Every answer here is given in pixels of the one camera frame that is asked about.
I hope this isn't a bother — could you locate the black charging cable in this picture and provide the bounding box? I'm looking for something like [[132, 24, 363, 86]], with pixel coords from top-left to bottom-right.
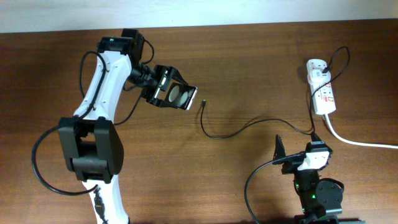
[[200, 46, 351, 140]]

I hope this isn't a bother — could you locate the black Galaxy smartphone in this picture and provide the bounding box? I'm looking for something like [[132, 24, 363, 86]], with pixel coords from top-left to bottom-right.
[[164, 82, 198, 111]]

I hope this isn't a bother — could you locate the white power strip cord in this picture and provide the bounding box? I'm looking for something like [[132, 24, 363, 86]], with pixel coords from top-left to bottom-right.
[[322, 113, 398, 150]]

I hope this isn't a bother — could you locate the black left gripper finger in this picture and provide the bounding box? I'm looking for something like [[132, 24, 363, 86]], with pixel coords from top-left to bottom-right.
[[149, 98, 178, 109], [170, 67, 188, 85]]

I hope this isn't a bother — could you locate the white USB charger adapter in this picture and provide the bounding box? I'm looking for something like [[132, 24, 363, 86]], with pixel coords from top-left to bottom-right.
[[307, 67, 331, 85]]

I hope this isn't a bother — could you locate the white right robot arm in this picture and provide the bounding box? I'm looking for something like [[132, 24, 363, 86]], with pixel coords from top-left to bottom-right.
[[273, 134, 365, 224]]

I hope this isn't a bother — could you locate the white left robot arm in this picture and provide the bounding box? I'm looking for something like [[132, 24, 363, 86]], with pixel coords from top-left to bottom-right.
[[58, 29, 198, 223]]

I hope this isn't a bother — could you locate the white power strip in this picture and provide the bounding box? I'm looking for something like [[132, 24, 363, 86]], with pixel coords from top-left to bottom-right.
[[307, 59, 336, 115]]

